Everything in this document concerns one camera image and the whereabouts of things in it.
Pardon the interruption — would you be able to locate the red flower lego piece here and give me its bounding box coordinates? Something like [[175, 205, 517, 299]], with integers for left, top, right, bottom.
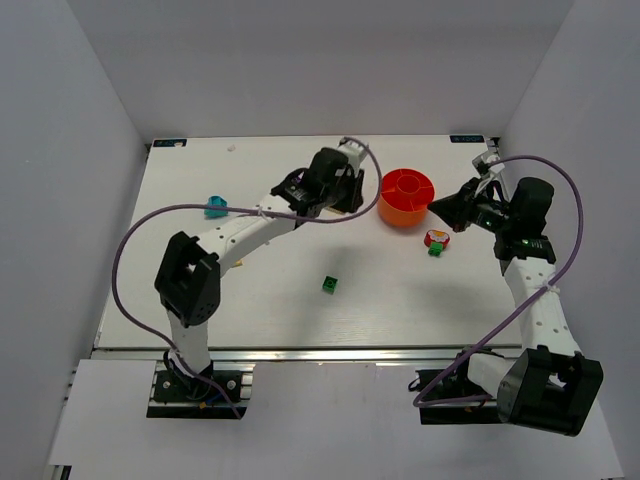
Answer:
[[424, 229, 450, 247]]

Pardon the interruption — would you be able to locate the green lego brick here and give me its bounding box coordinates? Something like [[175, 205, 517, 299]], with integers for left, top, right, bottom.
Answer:
[[322, 276, 338, 294], [428, 242, 445, 257]]

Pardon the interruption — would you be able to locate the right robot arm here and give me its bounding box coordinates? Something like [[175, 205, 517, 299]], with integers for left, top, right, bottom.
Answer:
[[420, 177, 604, 437]]

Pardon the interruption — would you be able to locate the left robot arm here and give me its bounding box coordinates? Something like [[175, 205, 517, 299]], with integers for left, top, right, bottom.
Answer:
[[154, 141, 366, 377]]

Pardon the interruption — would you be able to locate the large yellow lego brick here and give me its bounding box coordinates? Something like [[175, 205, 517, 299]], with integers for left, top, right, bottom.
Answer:
[[324, 207, 347, 218]]

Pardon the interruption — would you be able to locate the orange round divided container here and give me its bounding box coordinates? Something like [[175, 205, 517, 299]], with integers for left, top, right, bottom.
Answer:
[[377, 168, 435, 228]]

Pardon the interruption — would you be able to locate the right corner label sticker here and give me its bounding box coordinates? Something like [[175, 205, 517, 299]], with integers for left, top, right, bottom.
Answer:
[[449, 134, 485, 144]]

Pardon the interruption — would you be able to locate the corner label sticker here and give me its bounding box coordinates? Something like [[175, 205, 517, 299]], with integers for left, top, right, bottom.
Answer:
[[449, 134, 485, 144], [152, 138, 187, 148]]

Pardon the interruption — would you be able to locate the teal lego piece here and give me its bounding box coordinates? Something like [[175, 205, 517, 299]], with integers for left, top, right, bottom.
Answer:
[[204, 195, 229, 219]]

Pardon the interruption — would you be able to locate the left corner label sticker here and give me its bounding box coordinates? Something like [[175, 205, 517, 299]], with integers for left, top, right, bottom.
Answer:
[[152, 138, 187, 148]]

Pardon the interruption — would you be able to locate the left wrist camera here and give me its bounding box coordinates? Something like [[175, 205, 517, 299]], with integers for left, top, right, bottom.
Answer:
[[337, 137, 368, 172]]

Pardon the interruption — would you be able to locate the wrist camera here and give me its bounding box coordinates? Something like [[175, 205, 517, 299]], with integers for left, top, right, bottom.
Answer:
[[337, 137, 368, 172], [472, 150, 504, 191]]

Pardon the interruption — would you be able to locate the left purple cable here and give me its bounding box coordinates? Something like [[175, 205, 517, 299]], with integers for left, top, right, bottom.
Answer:
[[112, 137, 384, 419]]

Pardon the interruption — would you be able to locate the purple cable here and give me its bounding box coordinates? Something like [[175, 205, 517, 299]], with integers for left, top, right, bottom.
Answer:
[[412, 154, 585, 409], [112, 137, 384, 419]]

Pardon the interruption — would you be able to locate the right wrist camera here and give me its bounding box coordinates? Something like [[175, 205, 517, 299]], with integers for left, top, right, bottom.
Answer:
[[472, 150, 504, 191]]

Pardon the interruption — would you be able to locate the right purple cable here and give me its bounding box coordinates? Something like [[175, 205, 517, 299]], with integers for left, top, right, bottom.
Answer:
[[412, 154, 585, 409]]

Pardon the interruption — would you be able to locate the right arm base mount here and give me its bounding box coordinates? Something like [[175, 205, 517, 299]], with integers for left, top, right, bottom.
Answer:
[[419, 368, 501, 426]]

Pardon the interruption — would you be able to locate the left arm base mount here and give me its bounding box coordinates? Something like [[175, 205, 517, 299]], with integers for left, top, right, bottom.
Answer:
[[146, 352, 253, 420]]

